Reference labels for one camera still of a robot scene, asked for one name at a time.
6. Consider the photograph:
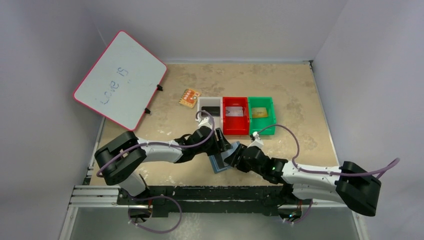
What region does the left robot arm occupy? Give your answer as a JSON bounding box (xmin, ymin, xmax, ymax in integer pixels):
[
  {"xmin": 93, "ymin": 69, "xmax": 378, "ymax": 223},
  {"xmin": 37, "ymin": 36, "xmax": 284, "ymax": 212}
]
[{"xmin": 94, "ymin": 126, "xmax": 238, "ymax": 205}]

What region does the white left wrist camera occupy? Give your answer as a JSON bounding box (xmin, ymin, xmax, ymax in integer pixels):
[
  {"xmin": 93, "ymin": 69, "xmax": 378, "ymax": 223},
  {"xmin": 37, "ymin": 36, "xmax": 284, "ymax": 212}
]
[{"xmin": 196, "ymin": 116, "xmax": 213, "ymax": 129}]

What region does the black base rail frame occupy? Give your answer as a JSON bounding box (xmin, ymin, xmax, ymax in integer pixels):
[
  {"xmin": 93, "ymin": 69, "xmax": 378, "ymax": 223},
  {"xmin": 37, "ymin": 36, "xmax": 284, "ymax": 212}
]
[{"xmin": 67, "ymin": 184, "xmax": 362, "ymax": 220}]

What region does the gold card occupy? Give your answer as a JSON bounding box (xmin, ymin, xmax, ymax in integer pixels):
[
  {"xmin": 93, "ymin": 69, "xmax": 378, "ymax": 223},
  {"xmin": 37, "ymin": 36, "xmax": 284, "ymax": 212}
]
[{"xmin": 251, "ymin": 107, "xmax": 268, "ymax": 119}]

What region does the blue card holder wallet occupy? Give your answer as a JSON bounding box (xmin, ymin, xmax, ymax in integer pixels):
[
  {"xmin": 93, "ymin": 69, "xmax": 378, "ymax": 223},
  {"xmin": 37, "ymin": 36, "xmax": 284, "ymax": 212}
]
[{"xmin": 208, "ymin": 141, "xmax": 240, "ymax": 174}]

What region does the black card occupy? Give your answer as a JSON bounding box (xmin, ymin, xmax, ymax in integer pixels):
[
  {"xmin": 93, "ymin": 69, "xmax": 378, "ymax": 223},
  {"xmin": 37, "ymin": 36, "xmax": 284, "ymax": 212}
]
[{"xmin": 200, "ymin": 106, "xmax": 221, "ymax": 117}]

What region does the pink-framed whiteboard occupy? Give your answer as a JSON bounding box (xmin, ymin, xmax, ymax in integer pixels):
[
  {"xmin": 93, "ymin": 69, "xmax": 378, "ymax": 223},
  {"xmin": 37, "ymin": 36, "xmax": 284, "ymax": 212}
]
[{"xmin": 73, "ymin": 31, "xmax": 168, "ymax": 131}]

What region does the white patterned card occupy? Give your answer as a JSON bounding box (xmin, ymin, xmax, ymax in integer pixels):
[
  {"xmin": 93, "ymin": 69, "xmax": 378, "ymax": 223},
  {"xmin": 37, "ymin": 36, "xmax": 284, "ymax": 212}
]
[{"xmin": 225, "ymin": 106, "xmax": 244, "ymax": 117}]

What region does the orange spiral notebook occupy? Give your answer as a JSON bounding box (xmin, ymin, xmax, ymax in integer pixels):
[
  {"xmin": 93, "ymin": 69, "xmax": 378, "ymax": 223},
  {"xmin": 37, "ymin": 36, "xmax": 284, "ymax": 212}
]
[{"xmin": 178, "ymin": 88, "xmax": 201, "ymax": 108}]

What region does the red plastic bin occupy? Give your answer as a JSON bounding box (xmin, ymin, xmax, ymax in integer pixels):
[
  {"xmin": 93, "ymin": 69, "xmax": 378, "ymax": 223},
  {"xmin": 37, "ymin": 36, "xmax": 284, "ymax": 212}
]
[{"xmin": 222, "ymin": 96, "xmax": 250, "ymax": 135}]

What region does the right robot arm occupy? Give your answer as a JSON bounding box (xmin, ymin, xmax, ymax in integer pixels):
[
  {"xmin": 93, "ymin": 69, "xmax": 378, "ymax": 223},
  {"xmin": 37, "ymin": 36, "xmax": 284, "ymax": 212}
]
[{"xmin": 223, "ymin": 144, "xmax": 382, "ymax": 217}]

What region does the green plastic bin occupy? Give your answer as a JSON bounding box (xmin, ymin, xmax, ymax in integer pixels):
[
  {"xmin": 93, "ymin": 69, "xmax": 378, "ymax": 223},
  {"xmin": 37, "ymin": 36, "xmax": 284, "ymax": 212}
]
[{"xmin": 247, "ymin": 96, "xmax": 277, "ymax": 134}]

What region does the white plastic bin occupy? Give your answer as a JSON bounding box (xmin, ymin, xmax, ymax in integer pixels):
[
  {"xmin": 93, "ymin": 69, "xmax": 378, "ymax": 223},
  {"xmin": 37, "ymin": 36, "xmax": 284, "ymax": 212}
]
[{"xmin": 196, "ymin": 96, "xmax": 223, "ymax": 128}]

